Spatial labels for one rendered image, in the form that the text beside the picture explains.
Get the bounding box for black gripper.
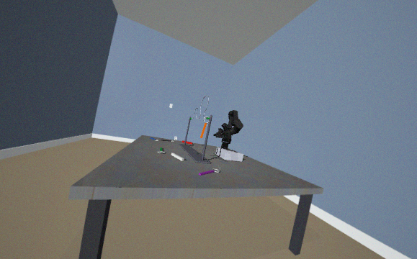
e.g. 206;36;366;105
213;128;234;140

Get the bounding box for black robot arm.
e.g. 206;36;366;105
221;110;243;150

